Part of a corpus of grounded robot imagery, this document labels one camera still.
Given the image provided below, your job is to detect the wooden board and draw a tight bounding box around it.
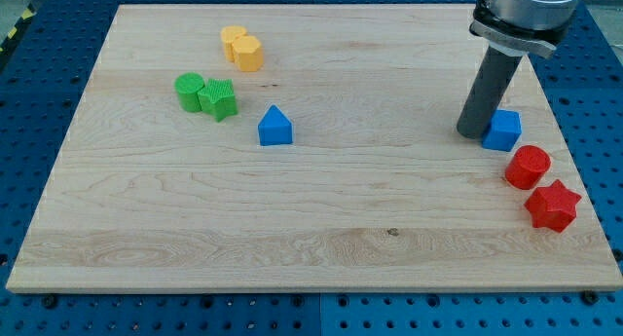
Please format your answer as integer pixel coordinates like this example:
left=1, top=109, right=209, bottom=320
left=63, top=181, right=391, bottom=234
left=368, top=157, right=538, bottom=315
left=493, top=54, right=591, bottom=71
left=7, top=5, right=622, bottom=294

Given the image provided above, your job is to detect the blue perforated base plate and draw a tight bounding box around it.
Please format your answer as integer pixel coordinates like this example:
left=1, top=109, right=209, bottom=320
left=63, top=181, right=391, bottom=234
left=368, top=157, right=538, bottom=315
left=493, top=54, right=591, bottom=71
left=1, top=0, right=622, bottom=335

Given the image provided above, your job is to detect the red cylinder block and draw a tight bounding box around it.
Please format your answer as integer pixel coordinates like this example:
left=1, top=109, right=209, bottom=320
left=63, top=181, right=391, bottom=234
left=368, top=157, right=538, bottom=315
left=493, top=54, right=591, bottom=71
left=504, top=145, right=551, bottom=190

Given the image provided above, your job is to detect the red star block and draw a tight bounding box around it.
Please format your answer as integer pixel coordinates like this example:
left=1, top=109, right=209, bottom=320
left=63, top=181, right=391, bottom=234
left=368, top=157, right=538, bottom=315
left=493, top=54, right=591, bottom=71
left=524, top=179, right=582, bottom=233

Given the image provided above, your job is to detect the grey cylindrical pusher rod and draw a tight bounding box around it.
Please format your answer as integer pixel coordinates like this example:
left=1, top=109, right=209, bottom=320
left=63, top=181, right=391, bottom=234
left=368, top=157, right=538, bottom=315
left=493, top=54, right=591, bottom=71
left=457, top=47, right=522, bottom=139

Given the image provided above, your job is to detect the green cylinder block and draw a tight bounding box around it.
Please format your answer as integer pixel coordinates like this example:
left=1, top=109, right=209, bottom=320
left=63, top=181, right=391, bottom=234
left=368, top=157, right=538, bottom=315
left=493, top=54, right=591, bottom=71
left=174, top=72, right=204, bottom=113

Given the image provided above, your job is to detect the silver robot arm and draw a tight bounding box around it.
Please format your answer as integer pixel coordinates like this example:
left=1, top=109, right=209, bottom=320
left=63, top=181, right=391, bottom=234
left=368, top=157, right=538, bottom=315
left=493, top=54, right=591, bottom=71
left=469, top=0, right=580, bottom=58

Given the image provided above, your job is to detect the blue triangle block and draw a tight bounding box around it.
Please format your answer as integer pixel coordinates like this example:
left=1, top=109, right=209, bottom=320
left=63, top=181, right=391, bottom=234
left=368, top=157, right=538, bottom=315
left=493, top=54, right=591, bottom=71
left=258, top=105, right=293, bottom=146

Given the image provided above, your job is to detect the green star block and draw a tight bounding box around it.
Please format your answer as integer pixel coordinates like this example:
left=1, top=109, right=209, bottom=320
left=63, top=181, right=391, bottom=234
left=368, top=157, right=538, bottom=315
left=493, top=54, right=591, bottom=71
left=198, top=78, right=238, bottom=122

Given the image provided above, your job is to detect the yellow cylinder block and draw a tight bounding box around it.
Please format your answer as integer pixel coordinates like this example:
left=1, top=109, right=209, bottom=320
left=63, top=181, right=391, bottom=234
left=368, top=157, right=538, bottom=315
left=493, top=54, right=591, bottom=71
left=220, top=25, right=247, bottom=62

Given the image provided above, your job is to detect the blue cube block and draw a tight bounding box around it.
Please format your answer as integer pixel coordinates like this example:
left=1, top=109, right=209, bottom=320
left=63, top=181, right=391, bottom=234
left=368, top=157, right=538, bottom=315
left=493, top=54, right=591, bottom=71
left=482, top=109, right=522, bottom=152

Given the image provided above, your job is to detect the yellow hexagon block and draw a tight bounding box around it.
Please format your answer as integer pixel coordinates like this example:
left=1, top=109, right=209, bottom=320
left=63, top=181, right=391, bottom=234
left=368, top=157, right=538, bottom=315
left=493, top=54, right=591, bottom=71
left=232, top=35, right=264, bottom=72

